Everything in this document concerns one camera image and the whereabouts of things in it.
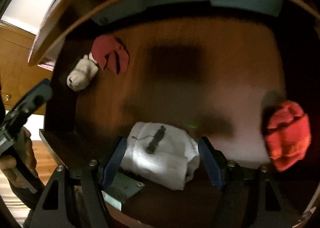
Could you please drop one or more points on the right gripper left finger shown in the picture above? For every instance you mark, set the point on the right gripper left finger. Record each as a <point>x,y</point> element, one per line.
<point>76,193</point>

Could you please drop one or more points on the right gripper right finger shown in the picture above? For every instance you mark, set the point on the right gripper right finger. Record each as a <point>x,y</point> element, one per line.
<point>248,197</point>

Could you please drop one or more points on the beige underwear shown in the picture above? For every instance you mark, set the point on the beige underwear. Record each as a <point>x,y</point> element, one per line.
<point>82,74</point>

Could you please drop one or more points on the dark red underwear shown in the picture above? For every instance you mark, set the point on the dark red underwear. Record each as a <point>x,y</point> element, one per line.
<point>110,53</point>

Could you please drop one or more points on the white dotted underwear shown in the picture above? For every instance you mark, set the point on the white dotted underwear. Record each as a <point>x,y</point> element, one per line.
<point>173,162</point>

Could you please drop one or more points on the wooden drawer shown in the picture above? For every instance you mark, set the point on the wooden drawer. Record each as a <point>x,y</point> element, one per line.
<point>213,77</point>

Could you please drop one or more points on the wooden door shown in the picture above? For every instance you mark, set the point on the wooden door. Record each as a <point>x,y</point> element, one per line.
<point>16,76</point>

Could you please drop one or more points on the small red rolled garment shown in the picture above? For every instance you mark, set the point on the small red rolled garment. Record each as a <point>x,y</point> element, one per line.
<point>288,135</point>

